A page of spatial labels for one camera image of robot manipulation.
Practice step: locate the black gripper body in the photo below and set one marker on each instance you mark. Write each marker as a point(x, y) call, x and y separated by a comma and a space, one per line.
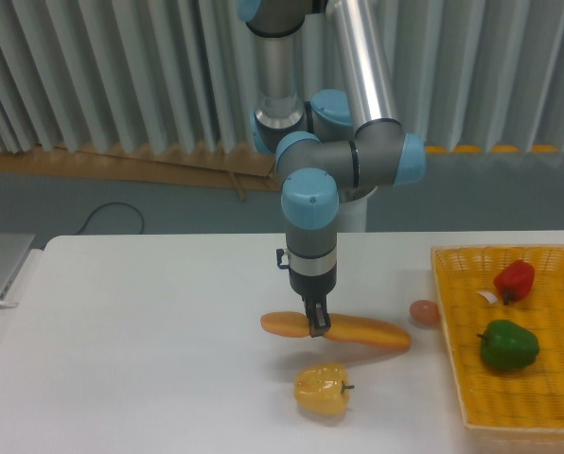
point(313, 288)

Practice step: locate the long orange bread loaf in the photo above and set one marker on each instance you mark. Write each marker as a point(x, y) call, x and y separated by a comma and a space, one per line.
point(344, 328)

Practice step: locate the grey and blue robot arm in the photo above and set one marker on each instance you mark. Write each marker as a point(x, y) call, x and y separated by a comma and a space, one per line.
point(332, 149)

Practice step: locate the yellow bell pepper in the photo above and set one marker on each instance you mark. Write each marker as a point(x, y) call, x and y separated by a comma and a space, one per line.
point(323, 389)

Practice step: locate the brown egg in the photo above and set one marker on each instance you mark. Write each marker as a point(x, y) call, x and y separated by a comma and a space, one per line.
point(425, 312)

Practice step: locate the brown cardboard sheet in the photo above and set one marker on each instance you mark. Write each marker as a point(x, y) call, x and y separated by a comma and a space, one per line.
point(242, 169)

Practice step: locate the white paper label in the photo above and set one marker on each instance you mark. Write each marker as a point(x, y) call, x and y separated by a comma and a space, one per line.
point(490, 297)

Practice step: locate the green bell pepper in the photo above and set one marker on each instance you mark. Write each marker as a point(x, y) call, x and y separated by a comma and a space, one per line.
point(507, 346)

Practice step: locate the red bell pepper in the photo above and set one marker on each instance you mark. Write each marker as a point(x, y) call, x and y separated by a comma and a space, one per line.
point(515, 282)

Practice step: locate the yellow woven basket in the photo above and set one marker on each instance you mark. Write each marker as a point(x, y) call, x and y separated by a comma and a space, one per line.
point(530, 398)

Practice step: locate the grey pleated curtain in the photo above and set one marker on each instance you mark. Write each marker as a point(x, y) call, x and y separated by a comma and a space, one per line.
point(128, 74)

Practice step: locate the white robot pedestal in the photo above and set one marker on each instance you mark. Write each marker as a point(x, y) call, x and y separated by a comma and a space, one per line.
point(352, 215)

